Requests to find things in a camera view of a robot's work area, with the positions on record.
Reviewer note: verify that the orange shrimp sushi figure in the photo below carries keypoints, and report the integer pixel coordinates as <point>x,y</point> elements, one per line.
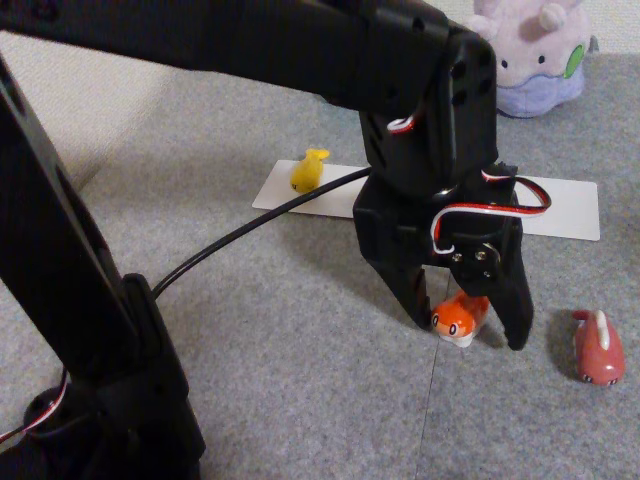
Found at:
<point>452,320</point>

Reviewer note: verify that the yellow egg sushi figure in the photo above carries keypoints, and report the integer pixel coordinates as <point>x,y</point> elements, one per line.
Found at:
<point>306,172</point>

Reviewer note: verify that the red tuna sushi figure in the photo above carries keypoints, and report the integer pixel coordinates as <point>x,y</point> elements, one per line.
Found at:
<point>597,355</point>

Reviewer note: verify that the grey felt mat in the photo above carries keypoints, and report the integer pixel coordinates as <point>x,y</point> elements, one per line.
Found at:
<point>540,430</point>
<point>280,360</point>

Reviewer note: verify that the white blank card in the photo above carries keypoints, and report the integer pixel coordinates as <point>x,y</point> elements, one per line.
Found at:
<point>570,210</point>
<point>280,197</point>

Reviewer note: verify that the purple Goomy plush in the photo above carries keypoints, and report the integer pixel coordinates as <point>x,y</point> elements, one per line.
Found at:
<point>535,75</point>

